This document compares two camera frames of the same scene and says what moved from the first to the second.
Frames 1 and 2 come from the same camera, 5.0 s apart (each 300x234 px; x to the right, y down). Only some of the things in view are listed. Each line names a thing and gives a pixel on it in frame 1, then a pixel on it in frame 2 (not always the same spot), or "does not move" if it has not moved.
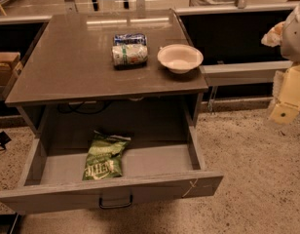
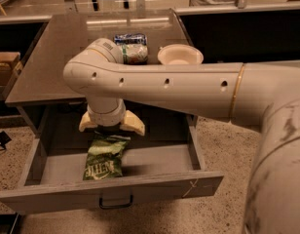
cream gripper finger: (274, 36) to (103, 111)
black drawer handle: (121, 206) does not move
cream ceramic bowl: (179, 58) does not move
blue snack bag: (130, 39) does not move
